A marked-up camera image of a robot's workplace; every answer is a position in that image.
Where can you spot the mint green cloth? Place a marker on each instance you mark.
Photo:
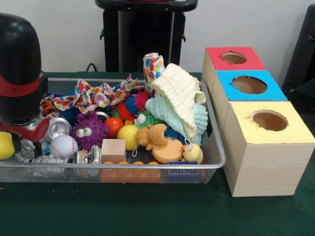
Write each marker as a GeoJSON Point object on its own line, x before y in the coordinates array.
{"type": "Point", "coordinates": [161, 112]}

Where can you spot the shallow clear mesh bin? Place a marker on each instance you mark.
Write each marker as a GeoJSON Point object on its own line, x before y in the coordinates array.
{"type": "Point", "coordinates": [216, 147]}

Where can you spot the orange foam duck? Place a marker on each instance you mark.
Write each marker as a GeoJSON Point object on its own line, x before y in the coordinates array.
{"type": "Point", "coordinates": [160, 146]}

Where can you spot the small yellow ball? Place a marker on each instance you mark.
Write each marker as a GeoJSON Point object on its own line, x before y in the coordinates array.
{"type": "Point", "coordinates": [127, 137]}

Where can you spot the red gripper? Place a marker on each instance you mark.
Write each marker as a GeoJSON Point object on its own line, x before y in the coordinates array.
{"type": "Point", "coordinates": [32, 131]}

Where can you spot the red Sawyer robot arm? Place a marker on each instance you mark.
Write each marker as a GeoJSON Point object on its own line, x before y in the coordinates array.
{"type": "Point", "coordinates": [19, 69]}

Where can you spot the crushed silver can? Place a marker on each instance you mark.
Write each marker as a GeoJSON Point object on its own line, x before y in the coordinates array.
{"type": "Point", "coordinates": [58, 128]}

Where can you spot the open-top silver can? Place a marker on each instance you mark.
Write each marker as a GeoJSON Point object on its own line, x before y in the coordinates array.
{"type": "Point", "coordinates": [87, 156]}

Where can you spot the white baseball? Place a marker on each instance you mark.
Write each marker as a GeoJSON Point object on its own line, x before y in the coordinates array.
{"type": "Point", "coordinates": [63, 146]}

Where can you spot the black chair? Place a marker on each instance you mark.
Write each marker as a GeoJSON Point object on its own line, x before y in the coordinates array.
{"type": "Point", "coordinates": [302, 54]}

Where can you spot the orange toy brick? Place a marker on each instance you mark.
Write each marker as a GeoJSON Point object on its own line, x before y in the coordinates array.
{"type": "Point", "coordinates": [131, 173]}

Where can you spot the small orange ball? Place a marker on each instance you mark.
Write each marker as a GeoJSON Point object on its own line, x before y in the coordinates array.
{"type": "Point", "coordinates": [113, 126]}

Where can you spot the multicolour polka dot cloth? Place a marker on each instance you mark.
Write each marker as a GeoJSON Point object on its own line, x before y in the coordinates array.
{"type": "Point", "coordinates": [93, 93]}
{"type": "Point", "coordinates": [153, 68]}

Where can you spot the wooden cube block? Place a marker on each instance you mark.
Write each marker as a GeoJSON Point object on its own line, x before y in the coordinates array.
{"type": "Point", "coordinates": [113, 150]}

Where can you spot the small yellow rubber duck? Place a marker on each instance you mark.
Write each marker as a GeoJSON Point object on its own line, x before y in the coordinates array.
{"type": "Point", "coordinates": [192, 153]}

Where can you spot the clear plastic blue label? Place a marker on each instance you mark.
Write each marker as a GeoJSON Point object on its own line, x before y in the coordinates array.
{"type": "Point", "coordinates": [27, 150]}

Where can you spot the purple googly-eyed monster toy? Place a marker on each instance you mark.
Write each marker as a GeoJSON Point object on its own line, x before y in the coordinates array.
{"type": "Point", "coordinates": [90, 132]}

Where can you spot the crushed clear plastic bottle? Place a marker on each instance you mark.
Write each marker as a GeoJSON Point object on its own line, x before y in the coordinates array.
{"type": "Point", "coordinates": [49, 159]}

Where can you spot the wooden box with three holes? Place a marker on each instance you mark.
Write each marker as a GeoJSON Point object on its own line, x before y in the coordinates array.
{"type": "Point", "coordinates": [268, 157]}

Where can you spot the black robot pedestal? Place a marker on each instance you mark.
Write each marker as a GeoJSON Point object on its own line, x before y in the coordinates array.
{"type": "Point", "coordinates": [147, 34]}

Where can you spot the cream knit cloth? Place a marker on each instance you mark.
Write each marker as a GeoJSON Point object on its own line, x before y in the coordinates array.
{"type": "Point", "coordinates": [179, 93]}

